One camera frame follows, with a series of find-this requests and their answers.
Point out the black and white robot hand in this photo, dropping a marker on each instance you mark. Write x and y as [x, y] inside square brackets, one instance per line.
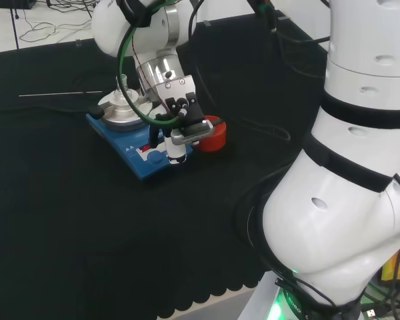
[176, 153]

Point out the heater with blue base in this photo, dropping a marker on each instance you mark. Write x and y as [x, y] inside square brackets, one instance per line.
[126, 143]

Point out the red ribbed plastic cup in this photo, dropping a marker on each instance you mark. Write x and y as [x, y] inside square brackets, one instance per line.
[215, 138]

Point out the clear round-bottom glass flask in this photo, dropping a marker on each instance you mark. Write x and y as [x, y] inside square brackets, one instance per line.
[121, 95]

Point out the black bench cloth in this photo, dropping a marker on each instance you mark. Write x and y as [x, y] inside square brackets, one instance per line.
[86, 216]

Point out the clear tape piece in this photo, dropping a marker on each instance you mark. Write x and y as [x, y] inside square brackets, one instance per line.
[206, 23]
[78, 42]

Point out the thin steel probe rod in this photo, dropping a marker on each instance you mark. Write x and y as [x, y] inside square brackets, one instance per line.
[53, 94]

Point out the yellow stop button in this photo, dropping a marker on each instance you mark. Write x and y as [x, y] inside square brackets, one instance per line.
[395, 266]

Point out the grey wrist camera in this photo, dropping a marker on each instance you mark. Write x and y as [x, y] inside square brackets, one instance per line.
[195, 131]

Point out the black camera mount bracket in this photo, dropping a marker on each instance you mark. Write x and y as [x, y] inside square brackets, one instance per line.
[191, 110]

